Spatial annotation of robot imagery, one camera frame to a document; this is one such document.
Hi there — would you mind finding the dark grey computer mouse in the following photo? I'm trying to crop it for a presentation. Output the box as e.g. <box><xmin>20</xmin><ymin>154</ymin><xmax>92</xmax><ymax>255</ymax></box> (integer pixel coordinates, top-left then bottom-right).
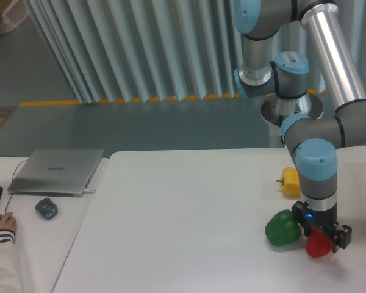
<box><xmin>35</xmin><ymin>198</ymin><xmax>58</xmax><ymax>220</ymax></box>

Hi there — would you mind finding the silver closed laptop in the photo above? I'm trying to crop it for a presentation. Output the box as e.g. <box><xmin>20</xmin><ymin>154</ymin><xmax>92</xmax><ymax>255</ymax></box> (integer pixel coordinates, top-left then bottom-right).
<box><xmin>7</xmin><ymin>149</ymin><xmax>104</xmax><ymax>197</ymax></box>

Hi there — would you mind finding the cardboard box in plastic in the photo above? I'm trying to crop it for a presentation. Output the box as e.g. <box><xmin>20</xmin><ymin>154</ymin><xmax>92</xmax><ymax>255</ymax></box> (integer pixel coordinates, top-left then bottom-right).
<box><xmin>0</xmin><ymin>0</ymin><xmax>29</xmax><ymax>35</ymax></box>

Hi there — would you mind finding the red bell pepper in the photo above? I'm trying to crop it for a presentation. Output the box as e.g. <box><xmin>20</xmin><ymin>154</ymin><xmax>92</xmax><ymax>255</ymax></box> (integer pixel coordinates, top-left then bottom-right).
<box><xmin>305</xmin><ymin>229</ymin><xmax>332</xmax><ymax>258</ymax></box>

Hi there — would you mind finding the person's hand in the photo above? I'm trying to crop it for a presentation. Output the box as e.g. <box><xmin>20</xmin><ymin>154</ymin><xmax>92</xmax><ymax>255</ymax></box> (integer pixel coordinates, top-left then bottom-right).
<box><xmin>0</xmin><ymin>212</ymin><xmax>17</xmax><ymax>242</ymax></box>

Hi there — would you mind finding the white striped sleeve forearm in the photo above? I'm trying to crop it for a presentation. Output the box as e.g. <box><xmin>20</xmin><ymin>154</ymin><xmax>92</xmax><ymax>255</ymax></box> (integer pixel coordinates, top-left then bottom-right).
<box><xmin>0</xmin><ymin>230</ymin><xmax>23</xmax><ymax>292</ymax></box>

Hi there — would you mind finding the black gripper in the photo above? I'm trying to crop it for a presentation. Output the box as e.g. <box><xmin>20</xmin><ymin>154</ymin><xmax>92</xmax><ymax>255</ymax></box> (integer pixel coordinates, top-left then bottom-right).
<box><xmin>292</xmin><ymin>201</ymin><xmax>353</xmax><ymax>253</ymax></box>

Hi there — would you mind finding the black mouse cable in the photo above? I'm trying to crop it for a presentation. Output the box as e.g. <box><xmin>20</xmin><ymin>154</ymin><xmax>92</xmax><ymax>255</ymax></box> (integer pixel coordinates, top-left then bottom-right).
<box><xmin>3</xmin><ymin>158</ymin><xmax>31</xmax><ymax>214</ymax></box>

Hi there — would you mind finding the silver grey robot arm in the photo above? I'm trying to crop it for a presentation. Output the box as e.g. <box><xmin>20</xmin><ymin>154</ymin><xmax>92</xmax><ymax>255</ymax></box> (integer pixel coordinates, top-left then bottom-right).
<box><xmin>233</xmin><ymin>1</ymin><xmax>366</xmax><ymax>250</ymax></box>

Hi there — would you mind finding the green bell pepper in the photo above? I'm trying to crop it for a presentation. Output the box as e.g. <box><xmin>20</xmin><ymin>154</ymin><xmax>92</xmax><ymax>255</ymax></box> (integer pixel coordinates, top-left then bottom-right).
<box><xmin>265</xmin><ymin>209</ymin><xmax>301</xmax><ymax>247</ymax></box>

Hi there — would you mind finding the yellow bell pepper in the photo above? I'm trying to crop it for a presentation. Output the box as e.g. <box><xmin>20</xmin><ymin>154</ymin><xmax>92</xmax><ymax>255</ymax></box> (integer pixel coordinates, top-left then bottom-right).
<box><xmin>277</xmin><ymin>167</ymin><xmax>300</xmax><ymax>197</ymax></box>

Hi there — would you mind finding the white corrugated partition screen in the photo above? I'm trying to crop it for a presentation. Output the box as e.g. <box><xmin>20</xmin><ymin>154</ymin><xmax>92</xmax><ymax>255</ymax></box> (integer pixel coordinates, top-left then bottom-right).
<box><xmin>23</xmin><ymin>0</ymin><xmax>366</xmax><ymax>104</ymax></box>

